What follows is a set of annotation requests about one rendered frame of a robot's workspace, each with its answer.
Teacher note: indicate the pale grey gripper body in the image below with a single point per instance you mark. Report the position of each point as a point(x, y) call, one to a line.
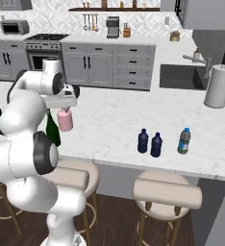
point(60, 102)

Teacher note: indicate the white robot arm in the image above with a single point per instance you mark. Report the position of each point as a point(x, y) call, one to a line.
point(21, 160)

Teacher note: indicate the pink plastic bottle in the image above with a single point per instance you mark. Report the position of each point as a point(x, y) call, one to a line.
point(65, 120)

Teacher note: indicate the green glass bottle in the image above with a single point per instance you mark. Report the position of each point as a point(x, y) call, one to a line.
point(53, 131)

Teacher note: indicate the steel stove with oven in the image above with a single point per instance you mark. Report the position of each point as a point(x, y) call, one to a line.
point(44, 48)

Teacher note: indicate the grey base cupboard run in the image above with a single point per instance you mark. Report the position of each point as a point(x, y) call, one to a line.
point(117, 65)
point(5, 59)

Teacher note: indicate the beige cushioned wooden stool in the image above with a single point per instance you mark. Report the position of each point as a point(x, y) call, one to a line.
point(76, 176)
point(167, 192)
point(4, 205)

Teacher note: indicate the grey toaster oven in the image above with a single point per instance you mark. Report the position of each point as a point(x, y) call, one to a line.
point(14, 27)

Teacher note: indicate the grey coffee machine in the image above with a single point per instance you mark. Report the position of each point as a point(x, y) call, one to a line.
point(112, 28)

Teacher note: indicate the dark blue plastic bottle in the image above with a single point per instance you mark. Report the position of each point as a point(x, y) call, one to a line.
point(156, 145)
point(143, 141)

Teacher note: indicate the wooden knife block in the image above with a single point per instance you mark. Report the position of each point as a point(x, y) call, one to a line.
point(127, 32)

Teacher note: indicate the brown jar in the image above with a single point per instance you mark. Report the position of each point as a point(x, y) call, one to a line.
point(104, 3)

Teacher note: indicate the yellow jar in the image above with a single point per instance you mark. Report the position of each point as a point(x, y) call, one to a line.
point(121, 4)

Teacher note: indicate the dark sink basin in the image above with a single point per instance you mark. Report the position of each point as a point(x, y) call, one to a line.
point(180, 77)

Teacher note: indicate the dark brown bottle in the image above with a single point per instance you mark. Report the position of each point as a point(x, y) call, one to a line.
point(134, 3)

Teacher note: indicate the clear blue-capped water bottle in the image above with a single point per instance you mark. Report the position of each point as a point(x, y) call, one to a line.
point(184, 141)

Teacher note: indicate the small potted plant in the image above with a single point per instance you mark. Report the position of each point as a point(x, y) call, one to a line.
point(175, 36)

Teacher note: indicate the white soap dispenser bottle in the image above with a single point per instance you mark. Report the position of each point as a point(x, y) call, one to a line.
point(197, 55)

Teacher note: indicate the grey sink tap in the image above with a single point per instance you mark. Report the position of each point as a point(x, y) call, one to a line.
point(207, 65)

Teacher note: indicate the white paper towel roll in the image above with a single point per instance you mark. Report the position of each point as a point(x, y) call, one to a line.
point(218, 86)

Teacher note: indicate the rail with hanging tools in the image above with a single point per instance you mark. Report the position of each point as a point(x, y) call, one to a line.
point(90, 22)

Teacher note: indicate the brown wall shelf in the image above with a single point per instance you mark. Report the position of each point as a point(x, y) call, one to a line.
point(114, 9)

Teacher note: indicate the grey wall cupboard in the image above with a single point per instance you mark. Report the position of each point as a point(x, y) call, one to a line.
point(10, 4)
point(204, 12)

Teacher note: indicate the white wall socket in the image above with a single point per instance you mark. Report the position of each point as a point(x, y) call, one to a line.
point(167, 20)

